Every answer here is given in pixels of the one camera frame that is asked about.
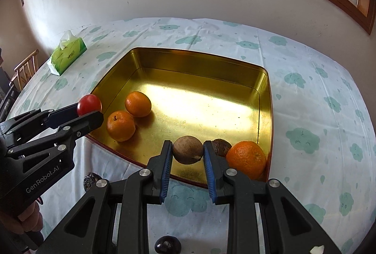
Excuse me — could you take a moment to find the small mandarin orange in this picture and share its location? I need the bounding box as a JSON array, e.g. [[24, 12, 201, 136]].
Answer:
[[125, 91, 152, 118], [106, 111, 136, 142]]

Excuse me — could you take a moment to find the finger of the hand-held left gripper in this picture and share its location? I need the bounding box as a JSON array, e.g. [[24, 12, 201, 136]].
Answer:
[[4, 111, 104, 159], [0, 103, 81, 151]]

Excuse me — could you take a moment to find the large mandarin orange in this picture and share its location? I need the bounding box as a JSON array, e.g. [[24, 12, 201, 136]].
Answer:
[[226, 140, 267, 181]]

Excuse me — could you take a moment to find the dark plum with stem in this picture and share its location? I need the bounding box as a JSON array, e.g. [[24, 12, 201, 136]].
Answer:
[[155, 236, 183, 254]]

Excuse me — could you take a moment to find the green tissue pack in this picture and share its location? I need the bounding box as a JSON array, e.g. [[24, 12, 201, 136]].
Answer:
[[47, 30, 88, 76]]

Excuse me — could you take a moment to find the brown kiwi fruit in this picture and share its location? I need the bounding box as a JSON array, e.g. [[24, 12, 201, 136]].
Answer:
[[172, 135, 204, 165]]

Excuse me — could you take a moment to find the dark wrinkled passion fruit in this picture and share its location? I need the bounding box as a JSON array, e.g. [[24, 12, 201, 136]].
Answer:
[[83, 172, 103, 193], [211, 139, 232, 158]]

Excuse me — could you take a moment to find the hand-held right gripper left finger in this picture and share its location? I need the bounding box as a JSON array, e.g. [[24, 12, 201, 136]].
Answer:
[[38, 140, 174, 254]]

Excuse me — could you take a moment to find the red tin box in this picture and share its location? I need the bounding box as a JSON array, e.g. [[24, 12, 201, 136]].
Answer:
[[85, 47, 274, 190]]

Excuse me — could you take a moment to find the light wooden chair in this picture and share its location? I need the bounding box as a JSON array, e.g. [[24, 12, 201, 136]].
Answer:
[[10, 49, 39, 93]]

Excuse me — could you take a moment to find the dark furniture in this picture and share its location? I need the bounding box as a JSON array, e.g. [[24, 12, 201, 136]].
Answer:
[[0, 48, 18, 125]]

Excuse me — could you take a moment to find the person's left hand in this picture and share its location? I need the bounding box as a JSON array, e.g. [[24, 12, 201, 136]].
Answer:
[[16, 200, 44, 241]]

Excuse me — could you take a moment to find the plain red tomato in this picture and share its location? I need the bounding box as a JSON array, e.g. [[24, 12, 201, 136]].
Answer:
[[77, 94, 102, 116]]

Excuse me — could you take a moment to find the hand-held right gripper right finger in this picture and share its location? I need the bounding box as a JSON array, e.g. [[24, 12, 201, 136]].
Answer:
[[203, 141, 343, 254]]

